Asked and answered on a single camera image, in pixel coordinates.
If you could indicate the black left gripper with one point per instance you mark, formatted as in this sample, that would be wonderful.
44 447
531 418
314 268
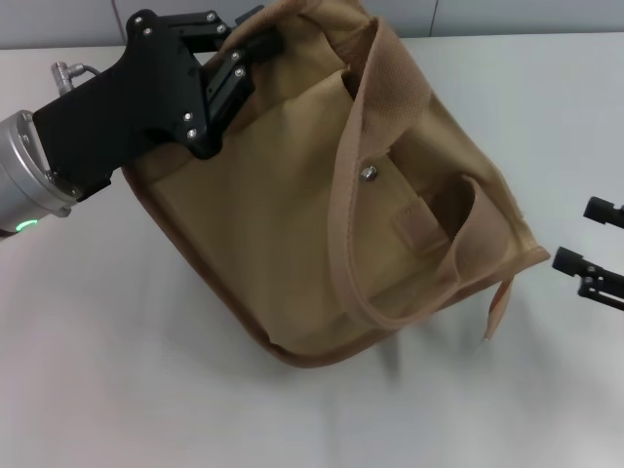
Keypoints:
131 107

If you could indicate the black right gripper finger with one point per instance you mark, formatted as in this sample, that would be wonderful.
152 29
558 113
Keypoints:
599 283
607 212

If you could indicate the khaki canvas food bag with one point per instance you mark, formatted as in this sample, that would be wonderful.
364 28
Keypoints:
302 219

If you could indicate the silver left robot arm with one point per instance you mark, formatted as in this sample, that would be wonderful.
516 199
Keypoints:
19 166

